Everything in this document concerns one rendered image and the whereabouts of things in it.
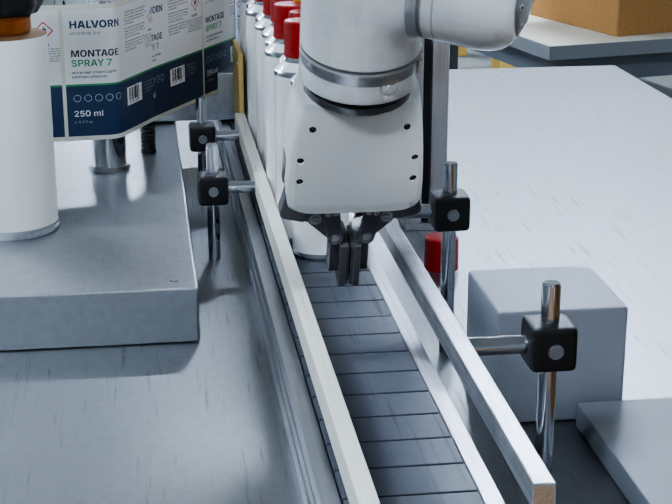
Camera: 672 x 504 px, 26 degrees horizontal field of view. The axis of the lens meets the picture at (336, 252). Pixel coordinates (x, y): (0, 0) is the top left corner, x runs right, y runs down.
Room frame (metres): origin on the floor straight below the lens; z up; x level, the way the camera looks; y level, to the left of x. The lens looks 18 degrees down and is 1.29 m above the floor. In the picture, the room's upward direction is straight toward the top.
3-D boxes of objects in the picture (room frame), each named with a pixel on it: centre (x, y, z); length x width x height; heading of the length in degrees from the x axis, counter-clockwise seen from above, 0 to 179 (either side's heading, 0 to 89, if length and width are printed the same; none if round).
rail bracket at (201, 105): (1.62, 0.14, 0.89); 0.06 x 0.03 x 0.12; 98
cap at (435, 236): (1.37, -0.10, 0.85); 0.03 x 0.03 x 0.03
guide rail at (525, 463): (1.18, -0.03, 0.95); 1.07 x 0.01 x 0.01; 8
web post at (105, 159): (1.57, 0.25, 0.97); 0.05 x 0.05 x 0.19
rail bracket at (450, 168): (1.14, -0.07, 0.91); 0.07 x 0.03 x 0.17; 98
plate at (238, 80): (1.75, 0.12, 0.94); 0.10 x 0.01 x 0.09; 8
